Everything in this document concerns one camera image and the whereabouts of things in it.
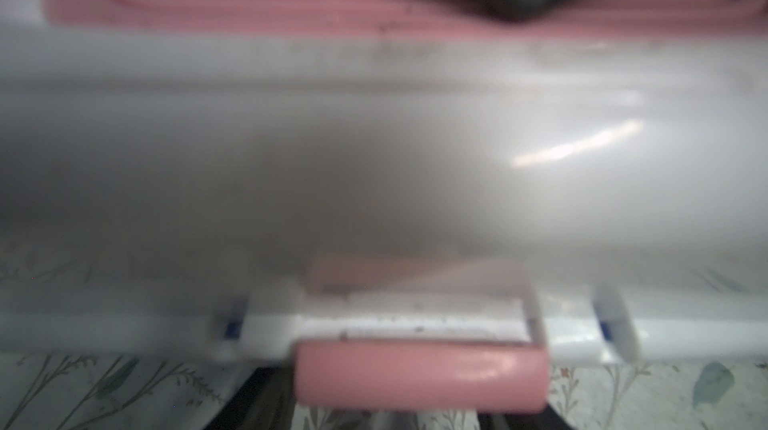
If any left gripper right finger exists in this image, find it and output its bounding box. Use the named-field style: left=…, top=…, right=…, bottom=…
left=479, top=406, right=573, bottom=430

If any floral table mat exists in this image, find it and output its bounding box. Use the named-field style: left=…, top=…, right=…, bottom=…
left=1, top=354, right=767, bottom=429

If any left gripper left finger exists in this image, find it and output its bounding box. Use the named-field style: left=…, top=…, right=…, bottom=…
left=205, top=367, right=296, bottom=430

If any white blue tool box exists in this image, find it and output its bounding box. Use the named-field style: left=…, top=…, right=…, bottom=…
left=0, top=0, right=768, bottom=414

